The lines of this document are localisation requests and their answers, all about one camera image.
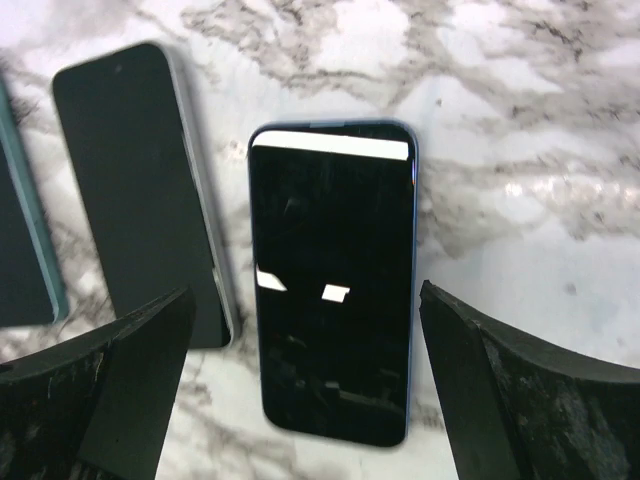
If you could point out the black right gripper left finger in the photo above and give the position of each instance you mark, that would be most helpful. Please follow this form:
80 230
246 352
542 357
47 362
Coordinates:
97 406

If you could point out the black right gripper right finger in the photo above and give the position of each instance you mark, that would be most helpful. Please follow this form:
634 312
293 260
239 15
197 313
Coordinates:
518 407

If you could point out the teal smartphone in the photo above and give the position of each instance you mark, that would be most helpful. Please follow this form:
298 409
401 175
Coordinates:
32 286

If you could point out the blue-edged smartphone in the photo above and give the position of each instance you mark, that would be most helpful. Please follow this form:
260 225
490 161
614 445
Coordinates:
334 221

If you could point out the black smartphone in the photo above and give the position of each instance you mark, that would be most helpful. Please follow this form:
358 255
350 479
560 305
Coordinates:
132 140

